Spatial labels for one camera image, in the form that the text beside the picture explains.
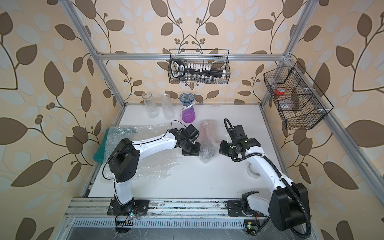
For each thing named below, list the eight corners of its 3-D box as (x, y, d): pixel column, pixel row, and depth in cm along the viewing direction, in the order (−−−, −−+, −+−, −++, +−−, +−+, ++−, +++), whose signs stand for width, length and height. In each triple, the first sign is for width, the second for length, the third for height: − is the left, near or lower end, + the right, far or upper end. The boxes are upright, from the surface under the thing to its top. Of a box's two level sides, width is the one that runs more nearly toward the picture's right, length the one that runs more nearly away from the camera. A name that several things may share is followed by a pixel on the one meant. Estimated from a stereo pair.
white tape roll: (253, 181, 84) (255, 179, 82) (244, 168, 89) (245, 165, 87) (259, 178, 86) (261, 176, 83) (249, 165, 90) (251, 162, 88)
